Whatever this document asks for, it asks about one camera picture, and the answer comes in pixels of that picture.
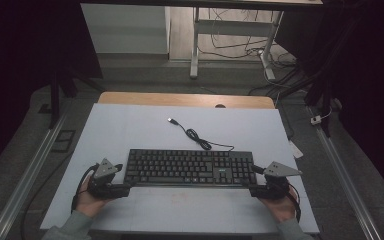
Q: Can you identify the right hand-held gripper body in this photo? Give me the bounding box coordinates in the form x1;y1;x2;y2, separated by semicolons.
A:
252;161;303;200

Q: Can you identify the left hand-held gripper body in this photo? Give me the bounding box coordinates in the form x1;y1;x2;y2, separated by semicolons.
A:
86;158;124;200

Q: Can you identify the black keyboard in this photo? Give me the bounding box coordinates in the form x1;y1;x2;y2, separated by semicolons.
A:
123;148;258;188

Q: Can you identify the person's left hand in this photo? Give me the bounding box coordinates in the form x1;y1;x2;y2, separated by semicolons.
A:
76;179;113;218

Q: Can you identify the person's right hand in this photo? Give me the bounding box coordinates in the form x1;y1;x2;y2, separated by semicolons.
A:
261;188;298;224

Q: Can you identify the white paper tag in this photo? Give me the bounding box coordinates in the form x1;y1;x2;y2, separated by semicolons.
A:
288;139;305;160

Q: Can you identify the pale blue table mat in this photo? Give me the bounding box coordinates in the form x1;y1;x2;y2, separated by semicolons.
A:
39;103;320;234

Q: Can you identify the black metal stand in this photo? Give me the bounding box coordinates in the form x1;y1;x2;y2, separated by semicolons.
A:
38;66;105;130
273;0;343;138

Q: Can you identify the dark curtain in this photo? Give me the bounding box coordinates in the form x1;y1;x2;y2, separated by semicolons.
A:
323;0;384;205
0;0;103;181

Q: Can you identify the white-framed desk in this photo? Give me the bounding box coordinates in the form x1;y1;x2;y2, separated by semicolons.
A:
79;0;324;81

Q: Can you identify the white cabinet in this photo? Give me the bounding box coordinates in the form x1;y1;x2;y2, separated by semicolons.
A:
80;3;171;55

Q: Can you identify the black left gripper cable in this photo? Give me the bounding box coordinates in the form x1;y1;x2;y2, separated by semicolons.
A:
70;162;100;214

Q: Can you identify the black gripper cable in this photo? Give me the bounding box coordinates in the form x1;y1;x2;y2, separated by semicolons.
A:
70;162;100;214
286;183;303;223

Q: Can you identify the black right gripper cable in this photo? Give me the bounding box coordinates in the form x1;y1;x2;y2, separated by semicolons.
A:
286;183;303;223

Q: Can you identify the aluminium rail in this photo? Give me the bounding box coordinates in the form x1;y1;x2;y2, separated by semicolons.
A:
308;106;383;240
0;109;69;240

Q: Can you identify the thin black floor cable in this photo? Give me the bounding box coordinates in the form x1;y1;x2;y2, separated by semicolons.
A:
20;151;76;240

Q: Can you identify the small white box with cable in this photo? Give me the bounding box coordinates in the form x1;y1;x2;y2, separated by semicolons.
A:
310;106;333;126

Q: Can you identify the black keyboard cable with plug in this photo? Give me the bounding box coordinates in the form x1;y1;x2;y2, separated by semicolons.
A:
167;117;235;152

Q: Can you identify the tangle of black floor cables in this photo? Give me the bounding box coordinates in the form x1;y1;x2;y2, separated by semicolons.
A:
198;8;311;98

